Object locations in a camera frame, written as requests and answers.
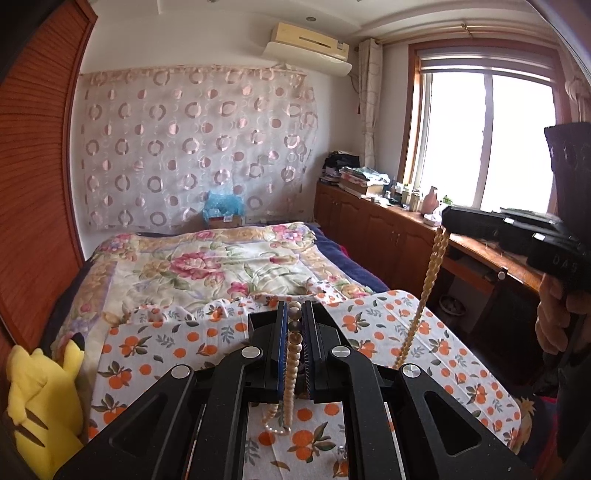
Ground orange fruit print cloth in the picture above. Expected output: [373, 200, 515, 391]
[88, 288, 522, 480]

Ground yellow plush toy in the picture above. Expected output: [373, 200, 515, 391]
[7, 339, 86, 480]

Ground long wooden cabinet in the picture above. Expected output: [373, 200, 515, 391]
[314, 180, 555, 384]

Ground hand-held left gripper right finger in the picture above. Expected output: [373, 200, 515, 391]
[302, 301, 543, 480]

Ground sheer circle-patterned wall curtain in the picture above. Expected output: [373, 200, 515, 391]
[76, 65, 321, 232]

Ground wooden framed window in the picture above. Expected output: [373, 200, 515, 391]
[402, 39, 573, 222]

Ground wooden louvred wardrobe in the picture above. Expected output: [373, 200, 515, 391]
[0, 0, 100, 352]

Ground pearl necklace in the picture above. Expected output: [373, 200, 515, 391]
[261, 226, 451, 437]

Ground white bowl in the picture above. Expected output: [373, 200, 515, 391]
[438, 294, 468, 317]

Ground beige wall air conditioner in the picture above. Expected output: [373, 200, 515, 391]
[262, 21, 353, 77]

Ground blue plastic bag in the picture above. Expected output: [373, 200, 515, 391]
[203, 190, 245, 217]

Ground pile of dark clothes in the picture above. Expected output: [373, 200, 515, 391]
[321, 150, 363, 183]

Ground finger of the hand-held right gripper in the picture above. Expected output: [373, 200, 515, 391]
[441, 205, 571, 254]
[489, 208, 561, 227]

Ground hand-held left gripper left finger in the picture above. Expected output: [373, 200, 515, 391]
[55, 302, 291, 480]

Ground group of small bottles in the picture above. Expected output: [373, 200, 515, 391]
[392, 182, 423, 210]

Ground dark blue blanket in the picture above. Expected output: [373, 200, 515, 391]
[305, 224, 391, 296]

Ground person's right hand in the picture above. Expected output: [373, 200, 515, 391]
[536, 272, 591, 370]

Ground stack of books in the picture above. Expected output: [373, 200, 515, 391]
[339, 166, 391, 199]

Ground white patterned window curtain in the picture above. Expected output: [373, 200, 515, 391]
[358, 39, 384, 171]

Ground floral quilt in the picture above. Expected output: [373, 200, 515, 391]
[51, 222, 375, 365]

